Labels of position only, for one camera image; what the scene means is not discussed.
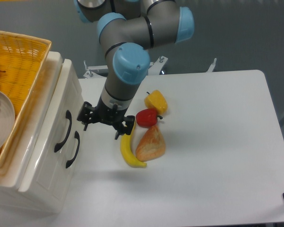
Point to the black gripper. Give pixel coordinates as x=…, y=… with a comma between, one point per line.
x=106, y=115

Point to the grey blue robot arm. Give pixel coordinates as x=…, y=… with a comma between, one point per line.
x=126, y=30

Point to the white drawer cabinet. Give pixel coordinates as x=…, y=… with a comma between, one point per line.
x=15, y=165

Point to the yellow banana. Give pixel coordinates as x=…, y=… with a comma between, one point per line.
x=126, y=151

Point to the red bell pepper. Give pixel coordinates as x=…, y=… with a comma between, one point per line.
x=148, y=117

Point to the yellow bell pepper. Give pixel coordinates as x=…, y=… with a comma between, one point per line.
x=157, y=101

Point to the triangular bread pastry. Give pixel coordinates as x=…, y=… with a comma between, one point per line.
x=151, y=146

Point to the yellow woven basket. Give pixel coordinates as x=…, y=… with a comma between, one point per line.
x=21, y=58

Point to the white plate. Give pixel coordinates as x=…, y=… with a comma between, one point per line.
x=7, y=118

